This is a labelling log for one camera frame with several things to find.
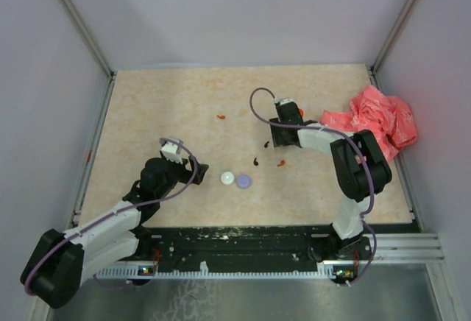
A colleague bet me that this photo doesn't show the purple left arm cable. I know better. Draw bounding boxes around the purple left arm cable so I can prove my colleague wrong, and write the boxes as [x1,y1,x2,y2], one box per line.
[24,136,200,296]

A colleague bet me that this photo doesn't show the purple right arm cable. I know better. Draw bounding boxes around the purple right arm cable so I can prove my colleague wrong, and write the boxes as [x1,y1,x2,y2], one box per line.
[249,88,378,287]

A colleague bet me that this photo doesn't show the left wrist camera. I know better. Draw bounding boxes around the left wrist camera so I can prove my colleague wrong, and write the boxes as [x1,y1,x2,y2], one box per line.
[159,138,183,164]

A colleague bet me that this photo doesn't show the white earbud charging case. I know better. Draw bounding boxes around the white earbud charging case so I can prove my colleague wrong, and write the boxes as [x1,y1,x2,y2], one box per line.
[220,171,236,186]

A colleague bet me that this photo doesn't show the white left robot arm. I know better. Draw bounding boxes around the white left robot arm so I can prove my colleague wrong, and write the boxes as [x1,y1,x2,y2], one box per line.
[20,156,209,308]

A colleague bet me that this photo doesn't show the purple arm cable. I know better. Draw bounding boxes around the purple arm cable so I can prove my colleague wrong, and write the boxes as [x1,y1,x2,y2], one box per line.
[24,136,200,296]
[249,88,378,287]

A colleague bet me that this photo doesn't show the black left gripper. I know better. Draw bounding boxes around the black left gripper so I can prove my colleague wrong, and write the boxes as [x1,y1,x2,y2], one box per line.
[156,155,208,200]

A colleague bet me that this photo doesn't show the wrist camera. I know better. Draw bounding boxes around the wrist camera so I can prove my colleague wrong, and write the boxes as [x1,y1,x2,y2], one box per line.
[159,138,183,164]
[274,97,294,106]

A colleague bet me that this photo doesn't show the pink crumpled plastic bag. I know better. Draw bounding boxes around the pink crumpled plastic bag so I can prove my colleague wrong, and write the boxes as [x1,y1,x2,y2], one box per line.
[319,85,419,161]

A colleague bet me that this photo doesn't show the purple earbud charging case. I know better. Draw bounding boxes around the purple earbud charging case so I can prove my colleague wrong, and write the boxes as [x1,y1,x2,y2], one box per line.
[235,174,252,189]

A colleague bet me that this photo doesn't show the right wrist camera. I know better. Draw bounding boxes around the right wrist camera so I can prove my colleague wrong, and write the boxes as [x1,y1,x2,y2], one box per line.
[274,97,294,106]

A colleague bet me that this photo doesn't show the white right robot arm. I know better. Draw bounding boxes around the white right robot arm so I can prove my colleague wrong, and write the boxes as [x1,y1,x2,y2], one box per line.
[269,98,392,259]

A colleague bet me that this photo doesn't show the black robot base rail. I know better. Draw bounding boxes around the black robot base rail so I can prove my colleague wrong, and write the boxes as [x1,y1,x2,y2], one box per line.
[91,225,372,285]

